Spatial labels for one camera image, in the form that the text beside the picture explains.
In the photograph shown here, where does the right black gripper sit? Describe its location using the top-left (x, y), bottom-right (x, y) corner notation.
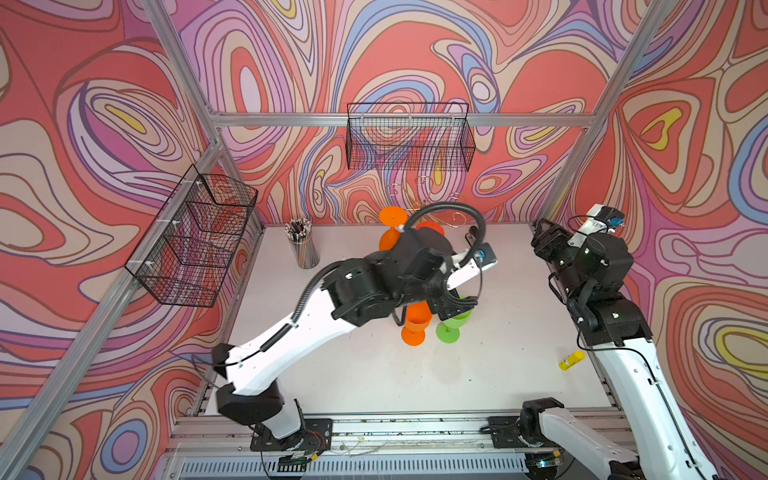
top-left (528, 216), bottom-right (589, 303)

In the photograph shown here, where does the orange wine glass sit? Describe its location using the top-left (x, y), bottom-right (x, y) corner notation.
top-left (401, 302), bottom-right (433, 347)
top-left (379, 206), bottom-right (408, 251)

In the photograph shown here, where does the green wine glass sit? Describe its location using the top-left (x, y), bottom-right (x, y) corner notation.
top-left (435, 309), bottom-right (473, 344)

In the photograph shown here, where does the red wine glass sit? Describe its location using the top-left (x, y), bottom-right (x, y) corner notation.
top-left (415, 221), bottom-right (445, 235)

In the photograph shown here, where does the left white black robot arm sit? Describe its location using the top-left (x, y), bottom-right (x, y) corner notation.
top-left (212, 228), bottom-right (497, 448)

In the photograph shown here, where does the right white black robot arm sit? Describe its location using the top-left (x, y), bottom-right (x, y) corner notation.
top-left (520, 218), bottom-right (718, 479)

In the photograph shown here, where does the yellow glue stick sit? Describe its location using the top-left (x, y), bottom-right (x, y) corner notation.
top-left (559, 350), bottom-right (586, 371)

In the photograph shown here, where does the metal pen cup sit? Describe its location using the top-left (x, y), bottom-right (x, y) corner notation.
top-left (284, 218), bottom-right (319, 269)

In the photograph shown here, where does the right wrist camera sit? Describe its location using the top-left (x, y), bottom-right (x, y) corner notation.
top-left (568, 204), bottom-right (625, 247)

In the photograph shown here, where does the back black wire basket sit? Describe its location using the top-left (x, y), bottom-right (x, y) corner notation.
top-left (345, 100), bottom-right (476, 174)

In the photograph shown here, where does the black wire basket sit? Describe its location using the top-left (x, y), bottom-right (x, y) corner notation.
top-left (345, 100), bottom-right (476, 174)
top-left (124, 166), bottom-right (259, 308)

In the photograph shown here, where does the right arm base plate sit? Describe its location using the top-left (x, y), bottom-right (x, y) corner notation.
top-left (479, 416), bottom-right (560, 450)

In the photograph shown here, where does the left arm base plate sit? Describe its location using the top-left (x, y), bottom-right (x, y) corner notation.
top-left (250, 418), bottom-right (333, 455)

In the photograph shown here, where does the left black wire basket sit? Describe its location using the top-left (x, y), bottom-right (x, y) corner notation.
top-left (124, 166), bottom-right (259, 308)

